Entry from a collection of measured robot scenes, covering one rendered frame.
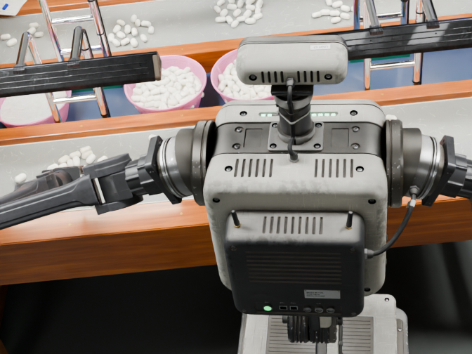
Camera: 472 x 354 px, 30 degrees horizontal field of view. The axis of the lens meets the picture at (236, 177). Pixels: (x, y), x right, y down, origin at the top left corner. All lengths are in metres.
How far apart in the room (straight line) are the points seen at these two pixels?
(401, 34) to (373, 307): 0.77
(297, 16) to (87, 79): 0.93
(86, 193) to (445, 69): 1.52
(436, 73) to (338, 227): 1.46
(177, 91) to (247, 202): 1.31
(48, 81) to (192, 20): 0.82
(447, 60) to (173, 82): 0.90
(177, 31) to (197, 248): 0.91
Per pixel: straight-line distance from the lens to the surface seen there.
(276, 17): 3.09
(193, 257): 2.52
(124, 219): 2.47
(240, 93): 2.81
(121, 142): 2.72
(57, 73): 2.46
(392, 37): 2.42
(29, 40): 2.58
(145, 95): 2.86
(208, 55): 2.95
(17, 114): 2.94
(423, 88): 2.75
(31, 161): 2.75
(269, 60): 1.50
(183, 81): 2.88
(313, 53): 1.50
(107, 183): 1.77
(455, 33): 2.45
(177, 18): 3.15
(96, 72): 2.44
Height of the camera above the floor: 2.59
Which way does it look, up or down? 47 degrees down
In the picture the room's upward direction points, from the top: 9 degrees counter-clockwise
